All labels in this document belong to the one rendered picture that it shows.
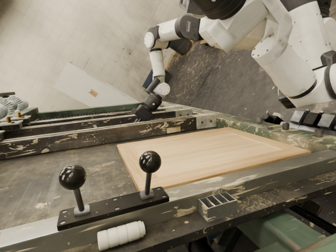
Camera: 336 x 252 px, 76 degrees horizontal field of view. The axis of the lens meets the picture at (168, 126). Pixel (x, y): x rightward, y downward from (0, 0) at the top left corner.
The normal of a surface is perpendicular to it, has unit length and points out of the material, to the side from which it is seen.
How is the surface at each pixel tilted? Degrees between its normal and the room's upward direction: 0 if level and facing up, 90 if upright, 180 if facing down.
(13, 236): 55
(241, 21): 106
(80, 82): 90
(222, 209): 89
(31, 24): 90
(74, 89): 90
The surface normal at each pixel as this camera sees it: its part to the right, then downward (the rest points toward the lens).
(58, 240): 0.36, 0.18
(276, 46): -0.04, 0.57
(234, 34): 0.24, 0.73
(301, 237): -0.06, -0.98
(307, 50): -0.51, 0.23
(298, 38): -0.80, 0.32
